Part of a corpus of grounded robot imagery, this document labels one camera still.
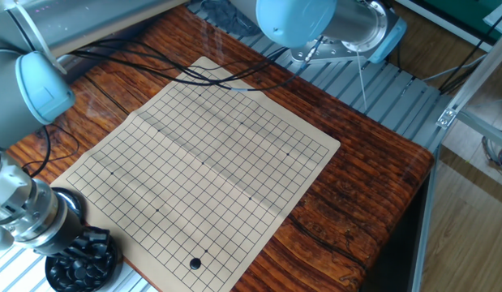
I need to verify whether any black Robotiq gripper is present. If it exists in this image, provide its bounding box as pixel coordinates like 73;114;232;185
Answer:
33;206;112;261

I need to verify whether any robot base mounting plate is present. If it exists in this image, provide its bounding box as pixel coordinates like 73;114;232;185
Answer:
290;38;373;64

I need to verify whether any beige Go board mat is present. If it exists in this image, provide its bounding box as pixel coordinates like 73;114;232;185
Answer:
54;56;341;292

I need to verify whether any black bowl of stones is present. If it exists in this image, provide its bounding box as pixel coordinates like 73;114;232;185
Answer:
45;225;122;292

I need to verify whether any black bowl lid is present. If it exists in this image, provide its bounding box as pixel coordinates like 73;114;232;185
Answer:
51;187;85;226

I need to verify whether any dark blue towel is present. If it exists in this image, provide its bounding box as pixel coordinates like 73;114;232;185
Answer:
200;0;262;37

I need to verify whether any black cable angled plug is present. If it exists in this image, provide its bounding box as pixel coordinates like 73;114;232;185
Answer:
22;123;80;179

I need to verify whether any thick black cable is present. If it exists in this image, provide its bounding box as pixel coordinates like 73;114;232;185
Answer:
70;36;324;88

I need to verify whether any black cable grey sleeve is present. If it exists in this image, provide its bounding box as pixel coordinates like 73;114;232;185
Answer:
70;36;324;92

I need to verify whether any white cable strap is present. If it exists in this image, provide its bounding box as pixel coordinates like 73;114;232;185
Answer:
13;2;68;75

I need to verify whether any thin white cord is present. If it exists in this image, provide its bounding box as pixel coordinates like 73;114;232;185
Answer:
354;50;369;113

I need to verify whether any aluminium frame beam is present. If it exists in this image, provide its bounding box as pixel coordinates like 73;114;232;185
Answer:
456;109;502;150
410;144;441;292
435;36;502;131

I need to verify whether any grey cable coil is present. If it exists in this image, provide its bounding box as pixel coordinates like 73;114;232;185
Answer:
480;130;502;183

